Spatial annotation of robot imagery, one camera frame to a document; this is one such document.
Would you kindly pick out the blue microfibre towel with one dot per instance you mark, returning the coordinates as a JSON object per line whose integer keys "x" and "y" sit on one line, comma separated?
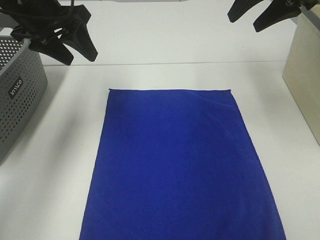
{"x": 178, "y": 165}

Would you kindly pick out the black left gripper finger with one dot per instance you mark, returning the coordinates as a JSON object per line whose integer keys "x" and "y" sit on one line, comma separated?
{"x": 52, "y": 48}
{"x": 78, "y": 38}

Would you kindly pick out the beige fabric storage box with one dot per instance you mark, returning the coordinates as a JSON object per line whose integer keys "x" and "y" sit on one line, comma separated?
{"x": 302, "y": 68}

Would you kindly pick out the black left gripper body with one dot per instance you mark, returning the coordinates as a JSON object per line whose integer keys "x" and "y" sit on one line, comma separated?
{"x": 38, "y": 19}

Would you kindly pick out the grey perforated plastic basket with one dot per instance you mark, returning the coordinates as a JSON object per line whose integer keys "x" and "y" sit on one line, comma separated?
{"x": 23, "y": 82}

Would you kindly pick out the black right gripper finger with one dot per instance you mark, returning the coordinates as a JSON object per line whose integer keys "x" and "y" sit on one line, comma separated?
{"x": 275, "y": 18}
{"x": 241, "y": 7}

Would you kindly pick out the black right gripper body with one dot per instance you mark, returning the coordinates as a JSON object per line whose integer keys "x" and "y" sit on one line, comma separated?
{"x": 289, "y": 7}

